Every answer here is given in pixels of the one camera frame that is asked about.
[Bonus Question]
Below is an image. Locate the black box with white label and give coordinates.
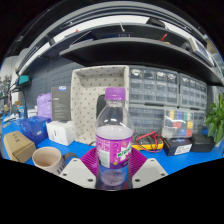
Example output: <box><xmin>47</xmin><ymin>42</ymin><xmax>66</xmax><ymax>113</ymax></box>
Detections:
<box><xmin>162</xmin><ymin>136</ymin><xmax>194</xmax><ymax>157</ymax></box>

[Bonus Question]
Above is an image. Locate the grey wide-drawer parts cabinet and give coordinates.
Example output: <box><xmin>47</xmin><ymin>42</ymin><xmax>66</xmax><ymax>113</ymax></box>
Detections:
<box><xmin>128</xmin><ymin>104</ymin><xmax>208</xmax><ymax>136</ymax></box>

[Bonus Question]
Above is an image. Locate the clear bottle with purple label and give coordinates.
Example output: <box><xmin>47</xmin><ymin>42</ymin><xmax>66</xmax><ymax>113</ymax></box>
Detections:
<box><xmin>94</xmin><ymin>87</ymin><xmax>135</xmax><ymax>191</ymax></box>

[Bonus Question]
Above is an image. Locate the brown cardboard box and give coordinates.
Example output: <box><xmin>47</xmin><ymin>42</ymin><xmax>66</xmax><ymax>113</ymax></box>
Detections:
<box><xmin>2</xmin><ymin>130</ymin><xmax>37</xmax><ymax>164</ymax></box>

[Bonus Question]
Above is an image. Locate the beige patterned mug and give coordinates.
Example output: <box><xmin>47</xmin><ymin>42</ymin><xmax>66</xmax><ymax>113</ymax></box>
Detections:
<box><xmin>31</xmin><ymin>146</ymin><xmax>79</xmax><ymax>176</ymax></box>

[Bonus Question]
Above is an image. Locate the black flat device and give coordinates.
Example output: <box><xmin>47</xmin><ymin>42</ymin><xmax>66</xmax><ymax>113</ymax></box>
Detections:
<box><xmin>96</xmin><ymin>93</ymin><xmax>108</xmax><ymax>120</ymax></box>

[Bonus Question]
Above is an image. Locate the blue box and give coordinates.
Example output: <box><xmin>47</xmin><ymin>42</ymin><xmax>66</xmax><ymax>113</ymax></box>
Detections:
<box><xmin>19</xmin><ymin>115</ymin><xmax>52</xmax><ymax>145</ymax></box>

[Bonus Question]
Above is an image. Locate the yellow multimeter with leads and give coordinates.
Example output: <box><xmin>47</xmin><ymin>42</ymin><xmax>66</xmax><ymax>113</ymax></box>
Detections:
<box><xmin>131</xmin><ymin>130</ymin><xmax>165</xmax><ymax>154</ymax></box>

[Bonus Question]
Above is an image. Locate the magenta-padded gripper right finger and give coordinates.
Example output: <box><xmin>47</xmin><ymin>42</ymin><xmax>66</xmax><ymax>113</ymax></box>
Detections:
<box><xmin>127</xmin><ymin>147</ymin><xmax>169</xmax><ymax>190</ymax></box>

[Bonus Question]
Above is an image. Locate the clear organizer with coloured parts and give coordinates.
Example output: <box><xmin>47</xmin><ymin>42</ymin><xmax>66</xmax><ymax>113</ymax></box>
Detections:
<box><xmin>161</xmin><ymin>107</ymin><xmax>196</xmax><ymax>139</ymax></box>

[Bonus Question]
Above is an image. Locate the purple plastic bag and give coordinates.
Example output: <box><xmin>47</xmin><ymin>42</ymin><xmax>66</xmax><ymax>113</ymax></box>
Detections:
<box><xmin>36</xmin><ymin>92</ymin><xmax>54</xmax><ymax>121</ymax></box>

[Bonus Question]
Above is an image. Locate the white dotted fabric bin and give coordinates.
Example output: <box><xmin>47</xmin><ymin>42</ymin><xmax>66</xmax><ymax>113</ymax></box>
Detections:
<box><xmin>70</xmin><ymin>64</ymin><xmax>131</xmax><ymax>147</ymax></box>

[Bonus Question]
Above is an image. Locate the green potted plant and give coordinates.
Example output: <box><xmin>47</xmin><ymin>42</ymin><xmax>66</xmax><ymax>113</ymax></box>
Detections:
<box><xmin>203</xmin><ymin>92</ymin><xmax>224</xmax><ymax>146</ymax></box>

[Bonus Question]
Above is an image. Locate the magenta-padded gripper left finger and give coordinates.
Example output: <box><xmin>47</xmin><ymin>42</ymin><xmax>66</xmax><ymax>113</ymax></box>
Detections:
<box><xmin>59</xmin><ymin>147</ymin><xmax>100</xmax><ymax>190</ymax></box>

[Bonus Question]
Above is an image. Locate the grey small-drawer parts cabinet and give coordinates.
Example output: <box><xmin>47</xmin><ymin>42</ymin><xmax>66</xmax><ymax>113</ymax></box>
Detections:
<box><xmin>128</xmin><ymin>66</ymin><xmax>180</xmax><ymax>107</ymax></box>
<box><xmin>179</xmin><ymin>73</ymin><xmax>208</xmax><ymax>112</ymax></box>

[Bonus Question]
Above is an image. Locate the dark grey flat box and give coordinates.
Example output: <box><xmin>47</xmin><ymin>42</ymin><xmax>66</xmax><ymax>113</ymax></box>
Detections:
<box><xmin>50</xmin><ymin>85</ymin><xmax>72</xmax><ymax>123</ymax></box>

